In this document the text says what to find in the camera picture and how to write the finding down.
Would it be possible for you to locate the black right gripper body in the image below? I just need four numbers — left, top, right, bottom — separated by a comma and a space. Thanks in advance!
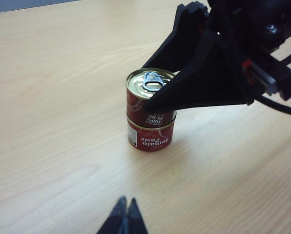
206, 0, 291, 102

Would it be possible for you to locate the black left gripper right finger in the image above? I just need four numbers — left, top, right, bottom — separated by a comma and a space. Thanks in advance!
123, 197, 149, 234

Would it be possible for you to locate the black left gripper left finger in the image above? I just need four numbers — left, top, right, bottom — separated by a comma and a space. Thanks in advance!
96, 195, 127, 234

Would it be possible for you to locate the red tomato paste can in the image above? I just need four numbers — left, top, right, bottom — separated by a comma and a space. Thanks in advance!
125, 67, 177, 126
126, 113, 177, 152

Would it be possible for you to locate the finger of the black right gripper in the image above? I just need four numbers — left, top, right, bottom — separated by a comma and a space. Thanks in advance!
143, 29, 256, 113
140, 1, 210, 73

